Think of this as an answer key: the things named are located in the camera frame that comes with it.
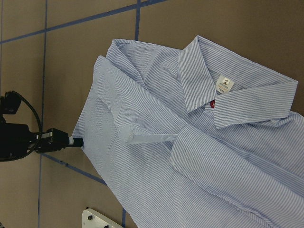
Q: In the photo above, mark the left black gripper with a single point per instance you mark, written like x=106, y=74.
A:
x=17, y=141

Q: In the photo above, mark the light blue striped shirt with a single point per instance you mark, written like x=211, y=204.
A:
x=195, y=138

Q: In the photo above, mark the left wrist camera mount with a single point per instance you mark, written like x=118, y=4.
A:
x=9, y=104

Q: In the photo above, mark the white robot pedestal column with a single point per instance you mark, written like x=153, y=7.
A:
x=94, y=219

